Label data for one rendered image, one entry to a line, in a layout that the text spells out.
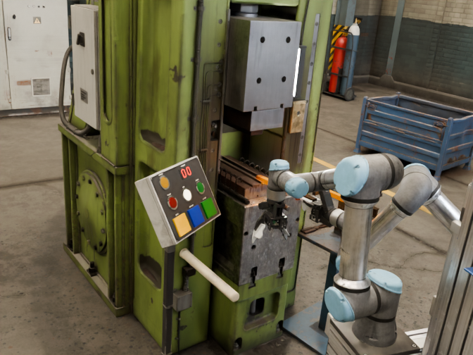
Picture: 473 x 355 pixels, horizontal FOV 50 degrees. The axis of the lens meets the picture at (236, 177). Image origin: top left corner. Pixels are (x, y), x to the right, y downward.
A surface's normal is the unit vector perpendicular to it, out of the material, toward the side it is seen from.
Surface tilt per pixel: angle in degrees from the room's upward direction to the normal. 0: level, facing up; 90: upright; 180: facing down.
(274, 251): 90
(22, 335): 0
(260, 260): 90
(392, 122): 89
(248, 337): 90
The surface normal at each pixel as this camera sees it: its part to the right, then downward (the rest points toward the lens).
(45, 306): 0.07, -0.93
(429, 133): -0.76, 0.17
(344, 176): -0.88, -0.03
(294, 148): 0.58, 0.33
